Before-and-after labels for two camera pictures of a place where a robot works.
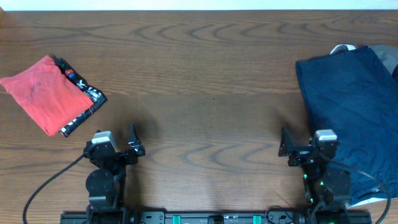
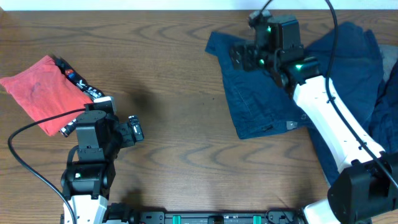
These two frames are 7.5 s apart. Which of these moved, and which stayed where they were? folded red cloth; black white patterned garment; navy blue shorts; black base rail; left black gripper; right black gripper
Moved: right black gripper; left black gripper; navy blue shorts
Stayed: black base rail; black white patterned garment; folded red cloth
